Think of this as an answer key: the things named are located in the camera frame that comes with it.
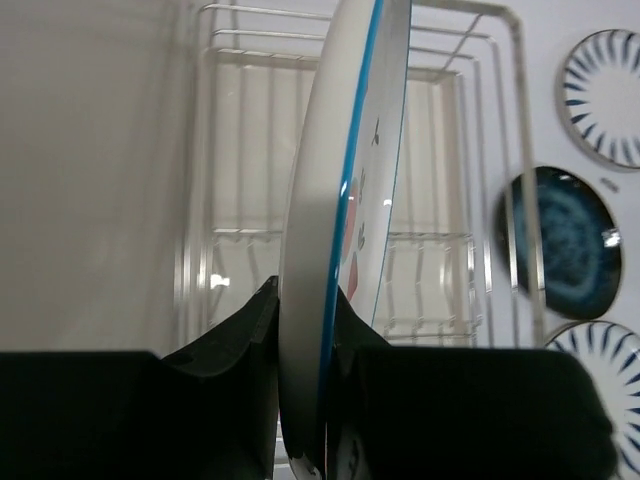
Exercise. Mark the strawberry pattern plate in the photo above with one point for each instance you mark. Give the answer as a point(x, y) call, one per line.
point(339, 207)

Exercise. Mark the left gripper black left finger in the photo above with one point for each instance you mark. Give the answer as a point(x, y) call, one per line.
point(207, 411)

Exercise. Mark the blue striped plate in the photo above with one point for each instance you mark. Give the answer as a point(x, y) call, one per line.
point(597, 97)
point(610, 354)

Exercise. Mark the dark blue glazed plate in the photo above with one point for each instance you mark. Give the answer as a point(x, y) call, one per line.
point(581, 246)

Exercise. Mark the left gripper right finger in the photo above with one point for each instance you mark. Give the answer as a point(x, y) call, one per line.
point(406, 412)

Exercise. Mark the white wire dish rack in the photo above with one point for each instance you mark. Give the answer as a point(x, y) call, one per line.
point(252, 65)

